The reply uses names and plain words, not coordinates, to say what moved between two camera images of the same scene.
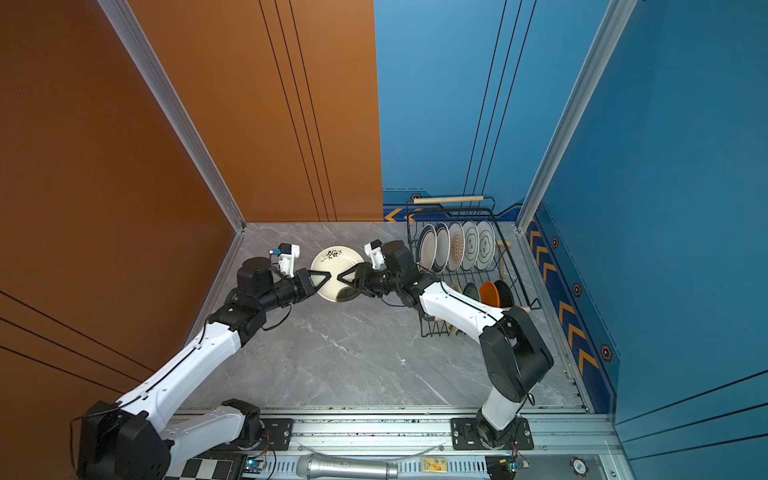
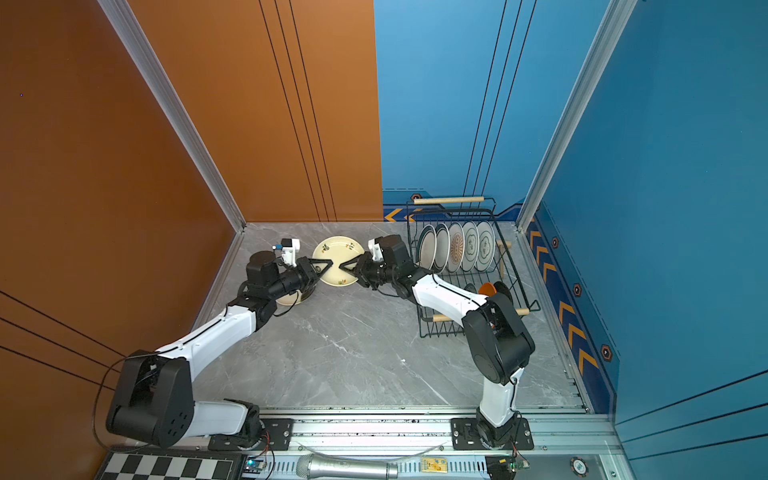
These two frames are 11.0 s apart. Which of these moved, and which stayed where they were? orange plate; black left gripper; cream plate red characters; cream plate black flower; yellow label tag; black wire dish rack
Moved: cream plate black flower; cream plate red characters
Stayed: black left gripper; orange plate; yellow label tag; black wire dish rack
